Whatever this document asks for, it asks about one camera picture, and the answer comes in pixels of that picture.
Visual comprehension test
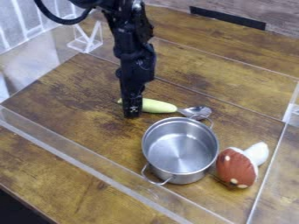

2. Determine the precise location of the clear acrylic front barrier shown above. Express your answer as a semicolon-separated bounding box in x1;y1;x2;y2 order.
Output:
0;105;233;224

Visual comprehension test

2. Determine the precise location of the black strip on table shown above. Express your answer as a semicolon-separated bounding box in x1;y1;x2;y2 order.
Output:
189;6;267;31

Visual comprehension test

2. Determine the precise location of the clear acrylic barrier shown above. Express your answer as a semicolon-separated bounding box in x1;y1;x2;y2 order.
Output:
0;105;233;224
247;82;299;224

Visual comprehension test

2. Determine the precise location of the small steel pot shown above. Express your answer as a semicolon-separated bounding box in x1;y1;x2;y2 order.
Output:
141;115;220;186

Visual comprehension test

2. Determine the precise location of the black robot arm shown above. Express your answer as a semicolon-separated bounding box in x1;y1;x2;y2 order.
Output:
69;0;156;118

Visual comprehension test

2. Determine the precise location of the red plush mushroom toy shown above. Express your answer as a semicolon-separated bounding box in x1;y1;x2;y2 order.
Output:
216;142;269;189

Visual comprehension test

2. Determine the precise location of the green handled metal spoon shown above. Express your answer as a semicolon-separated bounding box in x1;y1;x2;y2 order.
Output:
116;98;211;120

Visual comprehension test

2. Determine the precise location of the clear acrylic triangle bracket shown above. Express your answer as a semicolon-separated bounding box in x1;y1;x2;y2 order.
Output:
66;21;102;53

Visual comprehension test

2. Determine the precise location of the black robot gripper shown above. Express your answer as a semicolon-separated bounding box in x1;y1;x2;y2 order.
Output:
113;29;156;118

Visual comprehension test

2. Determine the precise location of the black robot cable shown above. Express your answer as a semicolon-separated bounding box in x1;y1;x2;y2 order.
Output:
32;0;97;26

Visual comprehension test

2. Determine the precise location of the clear acrylic right barrier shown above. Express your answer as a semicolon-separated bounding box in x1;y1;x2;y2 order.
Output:
247;82;299;224

